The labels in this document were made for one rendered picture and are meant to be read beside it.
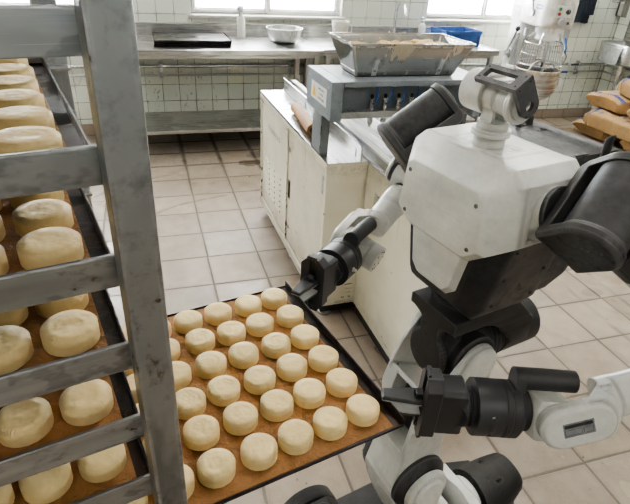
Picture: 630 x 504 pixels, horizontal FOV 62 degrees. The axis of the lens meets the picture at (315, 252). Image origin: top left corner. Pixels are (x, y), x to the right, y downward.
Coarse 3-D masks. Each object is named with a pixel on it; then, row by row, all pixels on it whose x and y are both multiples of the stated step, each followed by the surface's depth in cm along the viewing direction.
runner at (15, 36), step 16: (0, 16) 31; (16, 16) 31; (32, 16) 32; (48, 16) 32; (64, 16) 33; (0, 32) 31; (16, 32) 32; (32, 32) 32; (48, 32) 33; (64, 32) 33; (0, 48) 32; (16, 48) 32; (32, 48) 33; (48, 48) 33; (64, 48) 33; (80, 48) 34
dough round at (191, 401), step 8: (176, 392) 78; (184, 392) 78; (192, 392) 78; (200, 392) 78; (184, 400) 77; (192, 400) 77; (200, 400) 77; (184, 408) 76; (192, 408) 76; (200, 408) 76; (184, 416) 76; (192, 416) 76
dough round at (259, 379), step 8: (256, 368) 83; (264, 368) 84; (248, 376) 82; (256, 376) 82; (264, 376) 82; (272, 376) 82; (248, 384) 81; (256, 384) 80; (264, 384) 81; (272, 384) 81; (256, 392) 81; (264, 392) 81
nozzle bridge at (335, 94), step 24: (312, 72) 228; (336, 72) 223; (456, 72) 237; (312, 96) 232; (336, 96) 210; (360, 96) 222; (408, 96) 229; (456, 96) 237; (336, 120) 215; (312, 144) 240
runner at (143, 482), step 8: (136, 480) 55; (144, 480) 55; (112, 488) 54; (120, 488) 54; (128, 488) 55; (136, 488) 55; (144, 488) 56; (88, 496) 53; (96, 496) 53; (104, 496) 54; (112, 496) 54; (120, 496) 55; (128, 496) 55; (136, 496) 56; (144, 496) 56
